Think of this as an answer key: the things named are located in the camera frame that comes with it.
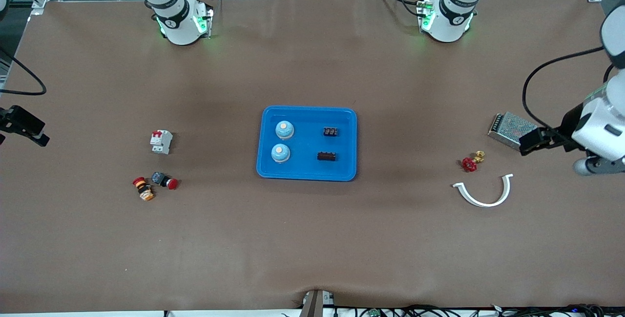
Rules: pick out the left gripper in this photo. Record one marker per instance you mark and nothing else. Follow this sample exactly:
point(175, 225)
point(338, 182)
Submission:
point(568, 124)

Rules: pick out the black electrolytic capacitor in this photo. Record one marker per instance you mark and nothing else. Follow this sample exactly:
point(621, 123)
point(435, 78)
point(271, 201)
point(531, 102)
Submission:
point(330, 131)

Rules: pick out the brown electrolytic capacitor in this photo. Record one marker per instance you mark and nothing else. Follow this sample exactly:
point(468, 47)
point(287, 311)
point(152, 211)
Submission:
point(326, 156)

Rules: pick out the light blue desk bell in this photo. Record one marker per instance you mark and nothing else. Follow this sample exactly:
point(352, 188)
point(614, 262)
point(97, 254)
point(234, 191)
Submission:
point(280, 153)
point(284, 130)

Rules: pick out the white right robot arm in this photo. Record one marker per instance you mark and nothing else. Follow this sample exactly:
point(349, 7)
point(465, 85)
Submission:
point(178, 24)

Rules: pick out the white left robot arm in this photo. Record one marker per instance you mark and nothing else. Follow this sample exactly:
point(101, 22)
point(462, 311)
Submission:
point(447, 24)

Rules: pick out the blue plastic tray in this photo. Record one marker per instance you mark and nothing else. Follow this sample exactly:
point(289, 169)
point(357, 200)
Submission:
point(307, 143)

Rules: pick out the metal mesh power supply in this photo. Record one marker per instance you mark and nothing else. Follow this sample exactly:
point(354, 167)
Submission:
point(510, 129)

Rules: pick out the white curved pipe clamp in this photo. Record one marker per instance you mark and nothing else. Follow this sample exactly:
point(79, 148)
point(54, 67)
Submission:
point(486, 204)

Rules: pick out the orange emergency stop button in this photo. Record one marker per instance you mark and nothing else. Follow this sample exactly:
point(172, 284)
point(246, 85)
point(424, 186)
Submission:
point(144, 190)

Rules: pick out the white red circuit breaker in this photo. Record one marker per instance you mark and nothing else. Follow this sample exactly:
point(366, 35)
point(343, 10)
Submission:
point(161, 142)

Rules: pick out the red mushroom push button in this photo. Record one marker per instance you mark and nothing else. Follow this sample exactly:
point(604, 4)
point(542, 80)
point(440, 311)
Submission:
point(163, 179)

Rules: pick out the grey stand bracket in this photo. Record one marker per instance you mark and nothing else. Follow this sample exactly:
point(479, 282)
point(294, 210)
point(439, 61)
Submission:
point(328, 300)

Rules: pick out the camera stand post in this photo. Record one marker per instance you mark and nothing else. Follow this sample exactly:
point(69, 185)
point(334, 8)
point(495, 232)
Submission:
point(313, 305)

